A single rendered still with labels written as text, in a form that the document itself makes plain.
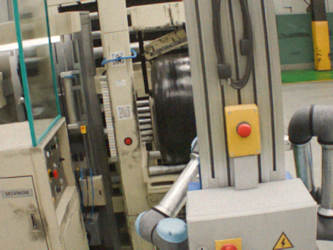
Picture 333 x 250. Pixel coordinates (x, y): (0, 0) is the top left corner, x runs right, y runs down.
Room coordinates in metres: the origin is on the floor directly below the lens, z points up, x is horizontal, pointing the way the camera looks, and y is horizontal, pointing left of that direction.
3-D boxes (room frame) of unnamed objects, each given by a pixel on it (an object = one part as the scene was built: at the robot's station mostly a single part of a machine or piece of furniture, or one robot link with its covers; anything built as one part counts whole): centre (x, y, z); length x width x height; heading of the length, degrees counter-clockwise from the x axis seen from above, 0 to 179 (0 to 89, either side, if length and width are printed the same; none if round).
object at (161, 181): (2.49, -0.04, 0.83); 0.36 x 0.09 x 0.06; 90
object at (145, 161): (2.64, 0.14, 0.90); 0.40 x 0.03 x 0.10; 0
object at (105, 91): (2.59, 0.30, 1.19); 0.05 x 0.04 x 0.48; 0
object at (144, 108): (3.02, 0.18, 1.05); 0.20 x 0.15 x 0.30; 90
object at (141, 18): (2.93, -0.17, 1.71); 0.61 x 0.25 x 0.15; 90
